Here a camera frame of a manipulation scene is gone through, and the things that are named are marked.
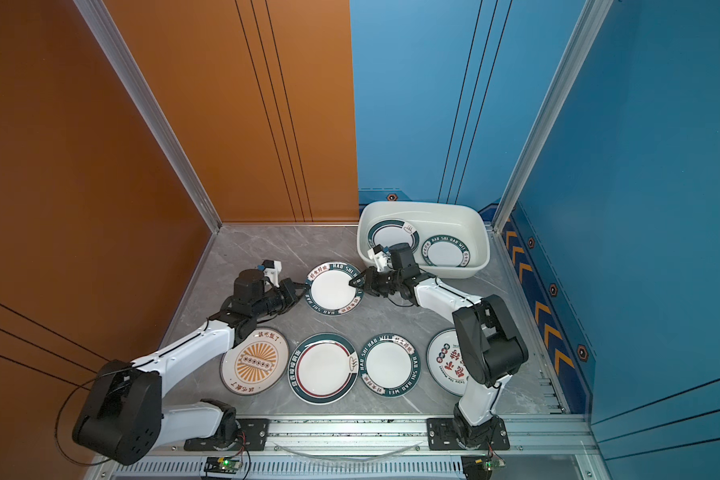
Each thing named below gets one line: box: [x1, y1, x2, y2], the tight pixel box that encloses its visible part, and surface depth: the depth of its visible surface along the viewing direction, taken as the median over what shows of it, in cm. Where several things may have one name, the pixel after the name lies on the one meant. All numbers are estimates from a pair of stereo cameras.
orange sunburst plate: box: [219, 326, 290, 396], surface depth 85 cm
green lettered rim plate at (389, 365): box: [359, 333, 421, 398], surface depth 86 cm
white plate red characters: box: [426, 328, 469, 397], surface depth 86 cm
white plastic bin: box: [356, 201, 492, 278], surface depth 116 cm
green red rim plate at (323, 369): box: [287, 332, 360, 406], surface depth 85 cm
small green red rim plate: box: [367, 219, 421, 251], surface depth 117 cm
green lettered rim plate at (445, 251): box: [421, 234, 471, 267], surface depth 114 cm
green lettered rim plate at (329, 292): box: [304, 261, 365, 316], surface depth 87 cm
